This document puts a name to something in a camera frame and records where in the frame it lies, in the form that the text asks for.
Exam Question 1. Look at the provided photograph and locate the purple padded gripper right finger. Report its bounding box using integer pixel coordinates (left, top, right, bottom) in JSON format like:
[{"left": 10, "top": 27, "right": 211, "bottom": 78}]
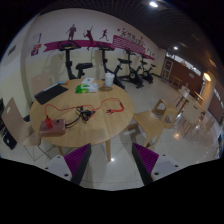
[{"left": 132, "top": 143, "right": 180, "bottom": 185}]

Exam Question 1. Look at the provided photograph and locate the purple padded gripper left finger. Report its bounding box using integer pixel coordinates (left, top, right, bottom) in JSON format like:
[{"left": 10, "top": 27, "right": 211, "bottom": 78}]
[{"left": 44, "top": 144, "right": 91, "bottom": 185}]

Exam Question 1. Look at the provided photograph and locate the red charger plug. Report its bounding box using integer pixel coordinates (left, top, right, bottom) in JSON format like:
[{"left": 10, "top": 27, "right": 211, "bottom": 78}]
[{"left": 44, "top": 117, "right": 53, "bottom": 128}]

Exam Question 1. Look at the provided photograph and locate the wooden stool right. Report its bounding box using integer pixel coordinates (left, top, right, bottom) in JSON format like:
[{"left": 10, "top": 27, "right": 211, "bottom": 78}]
[{"left": 127, "top": 111, "right": 164, "bottom": 149}]

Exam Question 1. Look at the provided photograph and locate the pink power strip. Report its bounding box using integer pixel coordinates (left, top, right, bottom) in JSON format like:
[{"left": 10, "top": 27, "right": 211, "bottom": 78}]
[{"left": 39, "top": 119, "right": 66, "bottom": 137}]

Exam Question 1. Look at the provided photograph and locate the small wooden chair right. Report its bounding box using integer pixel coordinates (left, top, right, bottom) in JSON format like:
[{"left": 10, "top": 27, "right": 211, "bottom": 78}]
[{"left": 152, "top": 99, "right": 178, "bottom": 129}]

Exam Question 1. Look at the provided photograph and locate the wooden chair left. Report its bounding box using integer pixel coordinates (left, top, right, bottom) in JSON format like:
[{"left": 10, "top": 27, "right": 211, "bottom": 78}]
[{"left": 0, "top": 96, "right": 51, "bottom": 162}]

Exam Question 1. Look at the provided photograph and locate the round wooden table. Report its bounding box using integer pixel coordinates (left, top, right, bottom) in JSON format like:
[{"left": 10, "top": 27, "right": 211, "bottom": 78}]
[{"left": 30, "top": 79, "right": 134, "bottom": 161}]

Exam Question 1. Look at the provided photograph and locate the black laptop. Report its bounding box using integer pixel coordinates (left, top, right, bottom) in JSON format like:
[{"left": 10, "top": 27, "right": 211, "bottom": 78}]
[{"left": 35, "top": 84, "right": 67, "bottom": 105}]

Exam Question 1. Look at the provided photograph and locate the green wet wipes pack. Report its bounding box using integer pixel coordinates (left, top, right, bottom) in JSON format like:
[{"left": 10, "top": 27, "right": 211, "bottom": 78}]
[{"left": 75, "top": 83, "right": 98, "bottom": 93}]

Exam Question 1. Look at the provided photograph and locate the far wooden dining table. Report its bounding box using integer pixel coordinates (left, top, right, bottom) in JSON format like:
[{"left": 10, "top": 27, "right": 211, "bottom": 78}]
[{"left": 175, "top": 87, "right": 205, "bottom": 116}]

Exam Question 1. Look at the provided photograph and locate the white tissue pack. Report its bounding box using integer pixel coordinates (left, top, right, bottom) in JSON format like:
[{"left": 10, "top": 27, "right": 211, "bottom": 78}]
[{"left": 81, "top": 77, "right": 94, "bottom": 84}]

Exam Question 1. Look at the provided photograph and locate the black exercise bike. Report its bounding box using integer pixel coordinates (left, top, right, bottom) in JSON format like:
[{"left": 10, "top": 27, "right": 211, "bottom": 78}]
[
  {"left": 96, "top": 42, "right": 127, "bottom": 90},
  {"left": 120, "top": 59, "right": 143, "bottom": 88},
  {"left": 57, "top": 40, "right": 93, "bottom": 80},
  {"left": 141, "top": 53, "right": 155, "bottom": 84}
]

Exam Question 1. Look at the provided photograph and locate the white paper cup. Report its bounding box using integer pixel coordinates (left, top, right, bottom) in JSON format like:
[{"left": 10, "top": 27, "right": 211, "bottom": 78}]
[{"left": 104, "top": 72, "right": 115, "bottom": 87}]

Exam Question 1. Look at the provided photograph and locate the black exercise bike left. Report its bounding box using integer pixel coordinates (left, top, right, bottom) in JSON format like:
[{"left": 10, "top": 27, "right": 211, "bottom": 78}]
[{"left": 57, "top": 40, "right": 93, "bottom": 80}]

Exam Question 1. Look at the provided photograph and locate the black cable bundle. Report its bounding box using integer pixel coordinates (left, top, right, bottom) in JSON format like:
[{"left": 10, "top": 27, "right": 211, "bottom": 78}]
[{"left": 64, "top": 105, "right": 97, "bottom": 128}]

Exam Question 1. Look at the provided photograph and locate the red charging cable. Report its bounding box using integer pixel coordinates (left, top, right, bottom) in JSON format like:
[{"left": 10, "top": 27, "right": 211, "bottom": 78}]
[{"left": 44, "top": 97, "right": 126, "bottom": 122}]

